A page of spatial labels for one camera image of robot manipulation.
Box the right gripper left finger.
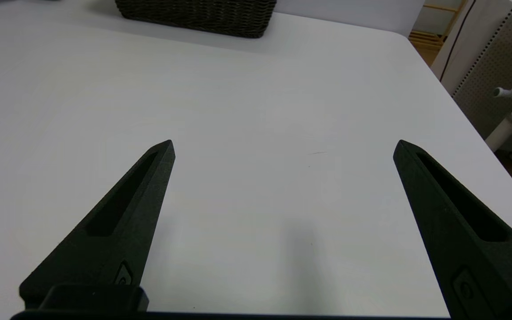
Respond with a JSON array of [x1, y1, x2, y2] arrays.
[[19, 140, 176, 312]]

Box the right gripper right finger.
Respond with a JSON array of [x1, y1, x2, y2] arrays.
[[392, 139, 512, 320]]

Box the white perforated partition panel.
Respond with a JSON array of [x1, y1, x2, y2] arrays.
[[431, 0, 512, 154]]

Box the dark brown wicker basket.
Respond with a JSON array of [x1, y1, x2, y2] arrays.
[[115, 0, 278, 39]]

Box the thin black panel cable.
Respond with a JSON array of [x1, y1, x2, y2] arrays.
[[440, 0, 477, 83]]

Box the light wooden frame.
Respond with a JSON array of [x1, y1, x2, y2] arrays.
[[409, 4, 466, 64]]

